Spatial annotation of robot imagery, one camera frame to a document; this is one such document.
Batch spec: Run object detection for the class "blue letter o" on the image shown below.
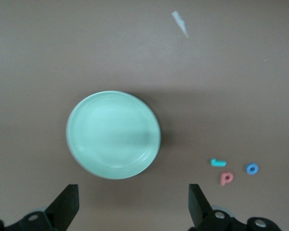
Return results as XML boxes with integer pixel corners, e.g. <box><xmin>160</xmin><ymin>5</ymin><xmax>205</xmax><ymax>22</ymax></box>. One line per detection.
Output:
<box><xmin>245</xmin><ymin>163</ymin><xmax>260</xmax><ymax>175</ymax></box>

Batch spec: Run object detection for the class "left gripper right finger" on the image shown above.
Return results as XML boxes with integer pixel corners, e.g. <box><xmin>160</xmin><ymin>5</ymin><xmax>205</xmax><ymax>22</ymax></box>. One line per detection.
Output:
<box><xmin>188</xmin><ymin>184</ymin><xmax>282</xmax><ymax>231</ymax></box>

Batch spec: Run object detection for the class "pink letter d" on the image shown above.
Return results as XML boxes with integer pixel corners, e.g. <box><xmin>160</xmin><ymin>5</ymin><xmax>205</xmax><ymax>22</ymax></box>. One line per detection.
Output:
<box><xmin>219</xmin><ymin>171</ymin><xmax>234</xmax><ymax>187</ymax></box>

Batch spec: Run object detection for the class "teal letter j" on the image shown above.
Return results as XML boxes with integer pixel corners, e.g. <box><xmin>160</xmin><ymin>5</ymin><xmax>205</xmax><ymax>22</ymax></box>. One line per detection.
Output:
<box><xmin>210</xmin><ymin>157</ymin><xmax>227</xmax><ymax>167</ymax></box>

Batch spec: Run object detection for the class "brown table cover sheet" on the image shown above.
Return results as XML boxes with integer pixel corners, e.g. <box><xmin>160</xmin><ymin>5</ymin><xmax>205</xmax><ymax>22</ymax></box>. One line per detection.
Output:
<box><xmin>0</xmin><ymin>0</ymin><xmax>289</xmax><ymax>231</ymax></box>

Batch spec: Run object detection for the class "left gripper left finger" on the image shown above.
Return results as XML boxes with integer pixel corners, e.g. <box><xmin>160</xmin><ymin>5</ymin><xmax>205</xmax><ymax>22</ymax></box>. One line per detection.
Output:
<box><xmin>0</xmin><ymin>184</ymin><xmax>79</xmax><ymax>231</ymax></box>

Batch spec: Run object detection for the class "white paper scrap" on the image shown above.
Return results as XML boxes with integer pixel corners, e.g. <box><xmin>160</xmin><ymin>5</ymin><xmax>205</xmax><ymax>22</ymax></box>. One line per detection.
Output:
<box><xmin>171</xmin><ymin>11</ymin><xmax>189</xmax><ymax>38</ymax></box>

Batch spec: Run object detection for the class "green round plate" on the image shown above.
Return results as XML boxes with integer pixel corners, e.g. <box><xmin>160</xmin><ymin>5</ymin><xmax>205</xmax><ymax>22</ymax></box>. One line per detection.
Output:
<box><xmin>66</xmin><ymin>90</ymin><xmax>162</xmax><ymax>180</ymax></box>

